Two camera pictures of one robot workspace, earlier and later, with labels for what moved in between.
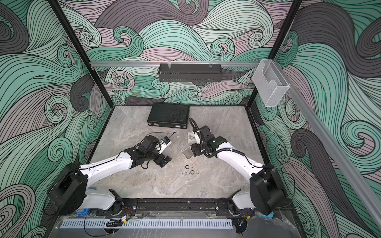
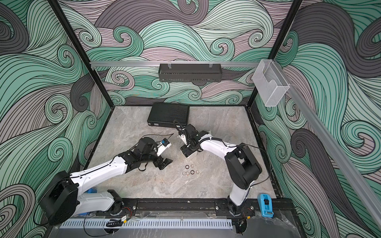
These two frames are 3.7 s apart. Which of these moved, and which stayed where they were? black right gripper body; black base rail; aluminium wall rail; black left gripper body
Moved: black right gripper body
Stayed: black base rail; aluminium wall rail; black left gripper body
